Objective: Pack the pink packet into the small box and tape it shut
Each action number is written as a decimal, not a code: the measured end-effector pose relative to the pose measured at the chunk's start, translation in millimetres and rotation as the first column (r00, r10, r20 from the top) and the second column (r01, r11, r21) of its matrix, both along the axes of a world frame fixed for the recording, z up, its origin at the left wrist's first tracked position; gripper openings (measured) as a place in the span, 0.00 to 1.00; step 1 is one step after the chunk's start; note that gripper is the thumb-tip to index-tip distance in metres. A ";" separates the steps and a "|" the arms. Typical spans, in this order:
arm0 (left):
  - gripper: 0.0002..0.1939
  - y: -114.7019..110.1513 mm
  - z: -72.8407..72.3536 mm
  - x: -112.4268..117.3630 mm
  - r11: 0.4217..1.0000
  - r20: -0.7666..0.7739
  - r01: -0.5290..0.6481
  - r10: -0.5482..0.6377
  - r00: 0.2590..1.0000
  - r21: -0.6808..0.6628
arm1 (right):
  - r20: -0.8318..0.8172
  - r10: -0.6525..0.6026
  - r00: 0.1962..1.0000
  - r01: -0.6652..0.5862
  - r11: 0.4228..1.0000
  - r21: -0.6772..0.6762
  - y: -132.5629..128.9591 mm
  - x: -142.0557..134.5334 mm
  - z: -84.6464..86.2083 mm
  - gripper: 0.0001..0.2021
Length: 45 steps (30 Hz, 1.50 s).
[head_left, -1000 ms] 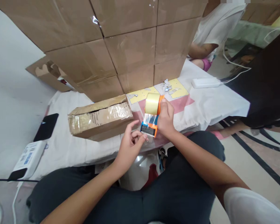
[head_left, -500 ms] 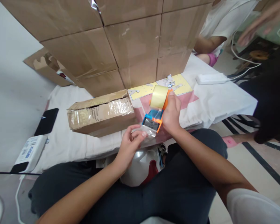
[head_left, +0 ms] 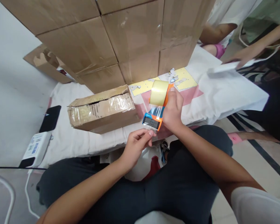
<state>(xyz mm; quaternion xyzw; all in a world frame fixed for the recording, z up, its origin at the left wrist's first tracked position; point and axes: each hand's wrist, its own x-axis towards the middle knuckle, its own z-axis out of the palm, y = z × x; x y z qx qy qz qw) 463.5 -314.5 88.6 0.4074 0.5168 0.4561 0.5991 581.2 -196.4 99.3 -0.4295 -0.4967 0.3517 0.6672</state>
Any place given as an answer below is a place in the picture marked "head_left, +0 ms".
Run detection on person's left hand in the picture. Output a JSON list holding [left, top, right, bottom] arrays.
[[118, 129, 155, 165]]

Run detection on person's right hand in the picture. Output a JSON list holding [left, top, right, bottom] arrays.
[[163, 88, 185, 132]]

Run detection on person's left thumb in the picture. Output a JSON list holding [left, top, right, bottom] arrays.
[[136, 129, 155, 141]]

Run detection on person's right fingers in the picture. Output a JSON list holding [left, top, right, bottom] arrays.
[[164, 88, 179, 122]]

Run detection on person's left fingers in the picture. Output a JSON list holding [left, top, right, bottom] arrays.
[[141, 138, 154, 148]]

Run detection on yellowish clear tape roll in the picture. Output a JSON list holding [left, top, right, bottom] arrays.
[[143, 79, 170, 134]]

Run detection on orange and blue tape dispenser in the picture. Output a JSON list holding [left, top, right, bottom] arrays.
[[142, 82, 176, 131]]

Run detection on white and black shoe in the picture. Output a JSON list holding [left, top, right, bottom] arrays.
[[159, 139, 171, 164]]

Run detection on white and red plastic bag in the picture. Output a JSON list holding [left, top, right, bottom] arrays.
[[127, 149, 166, 182]]

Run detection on white printed cloth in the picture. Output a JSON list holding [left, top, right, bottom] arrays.
[[47, 44, 270, 164]]

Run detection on small taped cardboard box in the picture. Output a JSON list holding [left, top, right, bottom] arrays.
[[67, 84, 141, 135]]

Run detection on person's legs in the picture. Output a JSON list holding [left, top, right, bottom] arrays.
[[36, 124, 234, 224]]

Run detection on white paper packet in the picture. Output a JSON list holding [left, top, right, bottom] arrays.
[[206, 61, 243, 76]]

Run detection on stack of brown cartons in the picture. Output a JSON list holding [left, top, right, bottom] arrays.
[[0, 0, 217, 94]]

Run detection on black phone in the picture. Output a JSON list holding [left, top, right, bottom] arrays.
[[39, 105, 62, 133]]

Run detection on white charger with blue label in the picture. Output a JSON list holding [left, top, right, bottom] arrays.
[[18, 131, 53, 169]]

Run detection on torn flat cardboard piece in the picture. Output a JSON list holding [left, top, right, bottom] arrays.
[[23, 44, 73, 85]]

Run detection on white cable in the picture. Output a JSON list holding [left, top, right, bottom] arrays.
[[0, 168, 41, 221]]

